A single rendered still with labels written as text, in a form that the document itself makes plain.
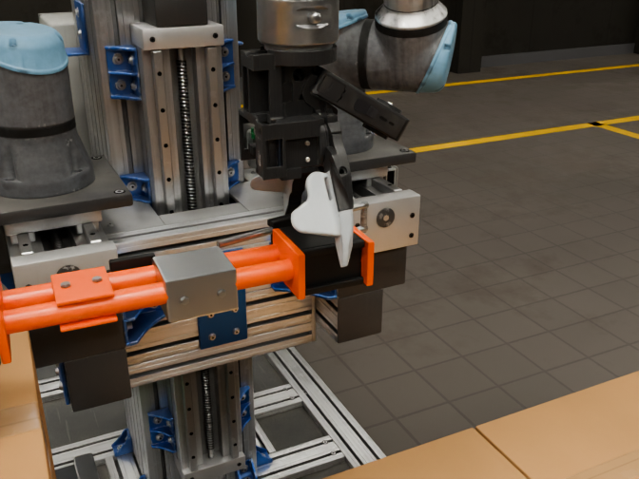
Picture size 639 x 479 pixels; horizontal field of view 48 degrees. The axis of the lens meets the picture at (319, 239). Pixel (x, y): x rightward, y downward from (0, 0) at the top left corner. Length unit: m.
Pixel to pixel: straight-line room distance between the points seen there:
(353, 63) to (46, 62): 0.47
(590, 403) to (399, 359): 1.16
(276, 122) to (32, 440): 0.38
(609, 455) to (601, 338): 1.49
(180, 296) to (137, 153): 0.67
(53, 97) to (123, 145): 0.25
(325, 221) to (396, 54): 0.55
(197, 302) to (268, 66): 0.23
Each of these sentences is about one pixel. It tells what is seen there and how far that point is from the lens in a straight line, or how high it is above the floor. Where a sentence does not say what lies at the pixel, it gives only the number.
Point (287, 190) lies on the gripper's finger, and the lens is 0.78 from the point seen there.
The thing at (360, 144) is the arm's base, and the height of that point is 1.05.
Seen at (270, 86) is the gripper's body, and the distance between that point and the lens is 0.66.
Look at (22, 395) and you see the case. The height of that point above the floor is 0.95.
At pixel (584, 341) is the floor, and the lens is 2.83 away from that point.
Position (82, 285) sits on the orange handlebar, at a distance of 0.69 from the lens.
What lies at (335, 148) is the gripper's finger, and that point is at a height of 1.21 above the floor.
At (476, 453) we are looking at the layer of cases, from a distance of 1.34.
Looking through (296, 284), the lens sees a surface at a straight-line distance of 0.71.
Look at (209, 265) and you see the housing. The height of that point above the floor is 1.10.
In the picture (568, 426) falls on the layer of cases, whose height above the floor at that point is 0.54.
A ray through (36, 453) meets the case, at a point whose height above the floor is 0.95.
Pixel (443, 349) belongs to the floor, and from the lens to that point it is 2.65.
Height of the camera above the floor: 1.39
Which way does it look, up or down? 23 degrees down
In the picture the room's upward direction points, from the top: straight up
